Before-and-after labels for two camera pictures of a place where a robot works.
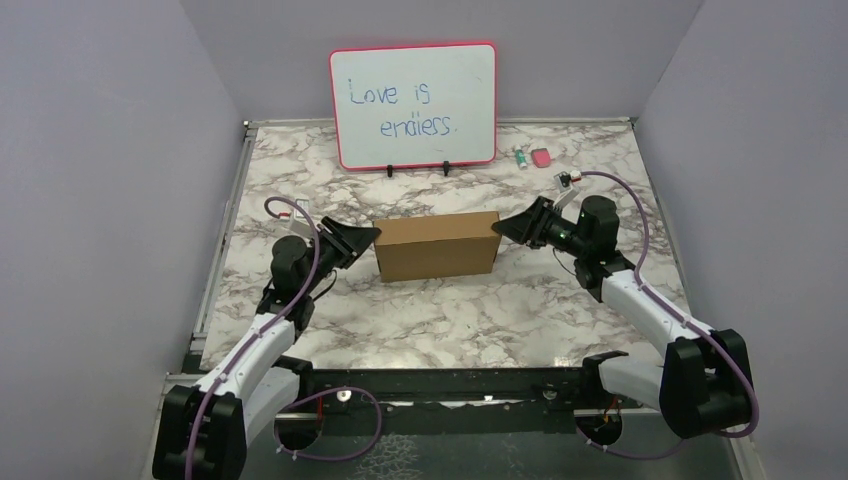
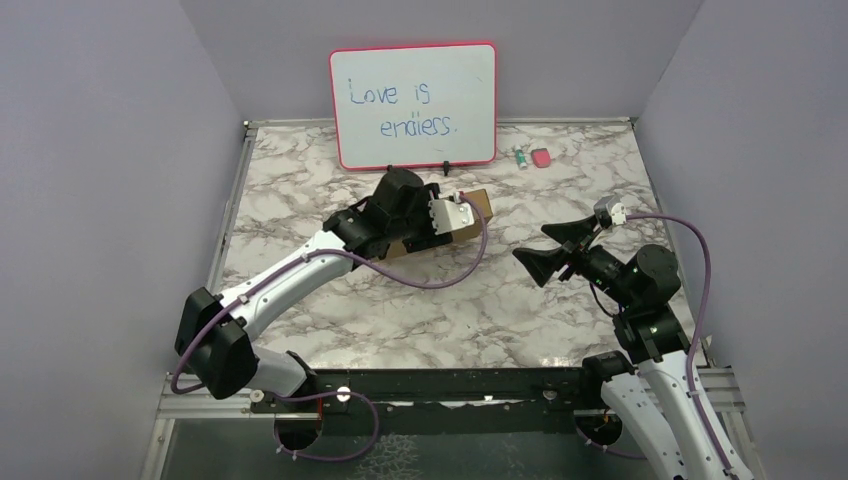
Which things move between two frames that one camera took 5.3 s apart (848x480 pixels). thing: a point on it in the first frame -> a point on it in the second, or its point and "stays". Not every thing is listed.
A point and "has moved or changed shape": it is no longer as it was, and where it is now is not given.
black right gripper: (529, 226) -> (542, 262)
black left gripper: (353, 239) -> (428, 237)
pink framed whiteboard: (414, 106) stays
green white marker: (521, 159) stays
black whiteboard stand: (446, 169) stays
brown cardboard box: (436, 246) has moved or changed shape
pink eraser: (541, 157) stays
